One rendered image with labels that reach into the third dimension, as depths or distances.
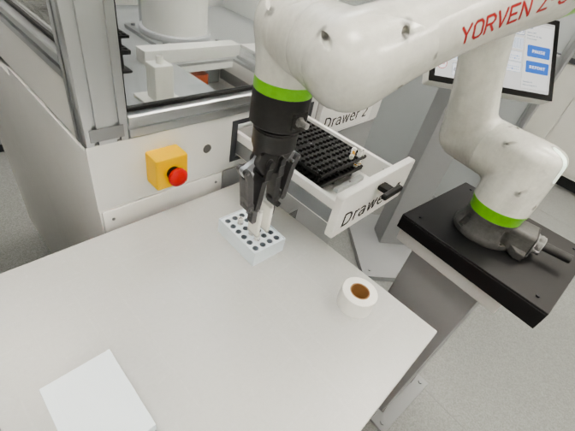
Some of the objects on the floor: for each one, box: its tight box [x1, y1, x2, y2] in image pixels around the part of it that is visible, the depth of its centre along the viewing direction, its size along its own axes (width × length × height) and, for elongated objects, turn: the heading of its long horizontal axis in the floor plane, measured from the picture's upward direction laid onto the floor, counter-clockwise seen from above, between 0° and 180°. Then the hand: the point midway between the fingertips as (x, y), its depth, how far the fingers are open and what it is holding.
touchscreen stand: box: [347, 87, 453, 282], centre depth 169 cm, size 50×45×102 cm
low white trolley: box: [0, 182, 437, 431], centre depth 87 cm, size 58×62×76 cm
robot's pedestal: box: [370, 229, 501, 431], centre depth 117 cm, size 30×30×76 cm
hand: (260, 217), depth 70 cm, fingers closed
